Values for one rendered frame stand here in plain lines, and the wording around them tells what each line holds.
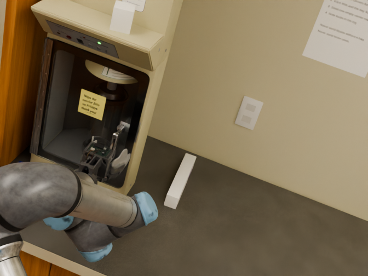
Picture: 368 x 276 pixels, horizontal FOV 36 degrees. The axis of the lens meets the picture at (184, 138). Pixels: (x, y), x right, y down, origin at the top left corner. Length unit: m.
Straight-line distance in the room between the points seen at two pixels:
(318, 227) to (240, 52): 0.64
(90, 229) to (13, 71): 0.52
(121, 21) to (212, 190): 0.75
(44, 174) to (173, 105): 1.10
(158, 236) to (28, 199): 0.76
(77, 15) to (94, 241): 0.56
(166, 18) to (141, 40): 0.10
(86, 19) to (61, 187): 0.56
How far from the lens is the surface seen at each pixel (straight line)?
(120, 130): 1.62
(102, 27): 1.44
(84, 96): 1.64
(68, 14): 1.48
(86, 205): 1.12
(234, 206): 1.91
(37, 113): 1.74
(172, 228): 1.75
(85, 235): 1.38
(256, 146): 2.05
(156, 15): 1.48
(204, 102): 2.02
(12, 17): 1.56
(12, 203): 1.01
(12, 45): 1.59
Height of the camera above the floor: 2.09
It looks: 32 degrees down
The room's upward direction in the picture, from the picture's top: 17 degrees clockwise
